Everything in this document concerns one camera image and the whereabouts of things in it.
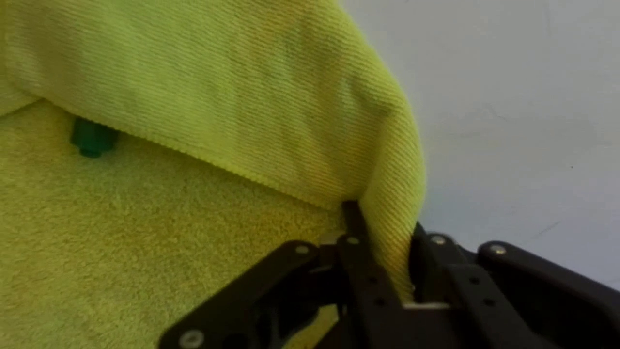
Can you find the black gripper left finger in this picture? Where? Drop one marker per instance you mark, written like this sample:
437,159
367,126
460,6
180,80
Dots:
369,291

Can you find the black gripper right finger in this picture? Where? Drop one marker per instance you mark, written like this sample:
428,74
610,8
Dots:
517,303

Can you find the yellow microfibre cloth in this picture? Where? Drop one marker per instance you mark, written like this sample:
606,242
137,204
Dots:
195,97

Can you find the green white marker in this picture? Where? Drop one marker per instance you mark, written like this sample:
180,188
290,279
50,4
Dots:
94,136

